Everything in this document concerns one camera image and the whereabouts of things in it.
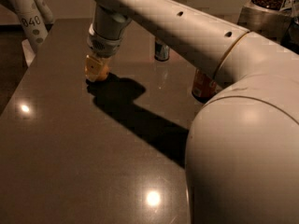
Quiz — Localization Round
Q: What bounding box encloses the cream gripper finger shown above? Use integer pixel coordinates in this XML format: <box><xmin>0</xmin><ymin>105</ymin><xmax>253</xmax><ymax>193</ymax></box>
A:
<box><xmin>85</xmin><ymin>55</ymin><xmax>110</xmax><ymax>82</ymax></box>

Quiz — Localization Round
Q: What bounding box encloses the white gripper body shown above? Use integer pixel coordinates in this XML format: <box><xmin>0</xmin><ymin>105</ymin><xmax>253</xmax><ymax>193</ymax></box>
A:
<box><xmin>87</xmin><ymin>6</ymin><xmax>132</xmax><ymax>58</ymax></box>

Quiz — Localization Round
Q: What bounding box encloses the orange fruit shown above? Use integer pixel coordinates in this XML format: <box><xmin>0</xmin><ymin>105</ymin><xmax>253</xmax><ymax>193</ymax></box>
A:
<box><xmin>93</xmin><ymin>65</ymin><xmax>109</xmax><ymax>81</ymax></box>

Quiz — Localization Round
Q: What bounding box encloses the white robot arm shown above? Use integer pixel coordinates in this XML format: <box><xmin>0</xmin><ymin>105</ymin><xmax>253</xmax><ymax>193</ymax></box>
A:
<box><xmin>90</xmin><ymin>0</ymin><xmax>299</xmax><ymax>224</ymax></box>

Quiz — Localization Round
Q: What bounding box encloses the silver slim drink can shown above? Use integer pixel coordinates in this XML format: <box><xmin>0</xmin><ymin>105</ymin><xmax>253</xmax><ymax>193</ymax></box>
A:
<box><xmin>154</xmin><ymin>38</ymin><xmax>170</xmax><ymax>62</ymax></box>

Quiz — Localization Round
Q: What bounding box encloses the orange soda can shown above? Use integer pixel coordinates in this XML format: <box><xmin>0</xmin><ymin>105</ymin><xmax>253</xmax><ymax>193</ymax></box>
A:
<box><xmin>192</xmin><ymin>69</ymin><xmax>217</xmax><ymax>99</ymax></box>

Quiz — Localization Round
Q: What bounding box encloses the coffee bean dispenser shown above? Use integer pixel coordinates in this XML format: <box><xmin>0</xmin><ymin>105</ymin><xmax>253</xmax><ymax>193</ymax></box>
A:
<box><xmin>238</xmin><ymin>0</ymin><xmax>296</xmax><ymax>42</ymax></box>

